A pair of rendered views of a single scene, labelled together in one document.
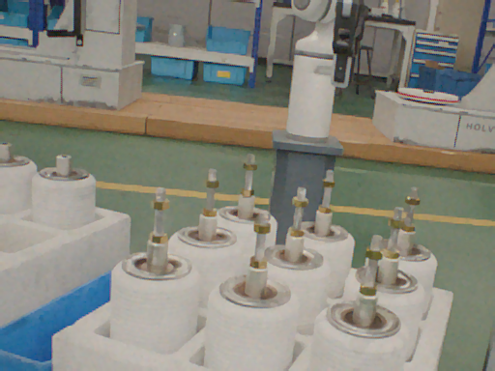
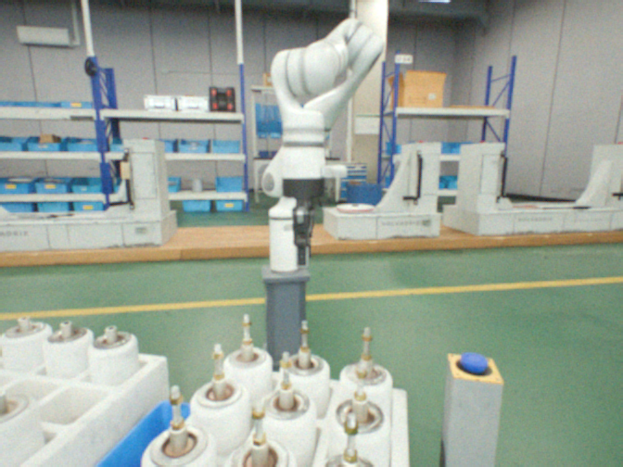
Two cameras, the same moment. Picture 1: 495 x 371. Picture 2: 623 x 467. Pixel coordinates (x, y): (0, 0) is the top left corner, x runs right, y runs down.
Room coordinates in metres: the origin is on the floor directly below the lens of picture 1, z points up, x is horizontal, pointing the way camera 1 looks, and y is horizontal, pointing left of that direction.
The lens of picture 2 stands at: (0.17, 0.00, 0.63)
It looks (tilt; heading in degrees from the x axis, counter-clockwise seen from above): 11 degrees down; 358
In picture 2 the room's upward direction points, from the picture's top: straight up
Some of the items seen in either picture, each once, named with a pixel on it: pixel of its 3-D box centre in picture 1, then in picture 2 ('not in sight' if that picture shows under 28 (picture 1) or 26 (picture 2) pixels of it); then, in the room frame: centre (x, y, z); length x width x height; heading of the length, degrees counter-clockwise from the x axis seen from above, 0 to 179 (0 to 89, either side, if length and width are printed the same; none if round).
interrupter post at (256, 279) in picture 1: (256, 280); (260, 452); (0.58, 0.06, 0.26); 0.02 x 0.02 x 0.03
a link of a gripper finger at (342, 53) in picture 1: (340, 61); (301, 251); (0.76, 0.00, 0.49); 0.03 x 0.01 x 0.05; 175
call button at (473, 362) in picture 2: not in sight; (474, 363); (0.69, -0.27, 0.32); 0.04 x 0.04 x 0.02
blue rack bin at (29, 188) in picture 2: not in sight; (22, 185); (5.17, 3.68, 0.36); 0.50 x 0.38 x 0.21; 8
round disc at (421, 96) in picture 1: (427, 96); (355, 208); (3.07, -0.45, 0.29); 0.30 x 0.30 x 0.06
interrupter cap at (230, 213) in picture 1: (245, 214); (247, 358); (0.84, 0.11, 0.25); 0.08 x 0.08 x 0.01
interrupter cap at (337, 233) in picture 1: (322, 232); (304, 364); (0.81, -0.01, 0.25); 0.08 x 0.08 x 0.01
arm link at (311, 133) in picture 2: not in sight; (298, 99); (0.81, 0.00, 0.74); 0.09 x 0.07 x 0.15; 65
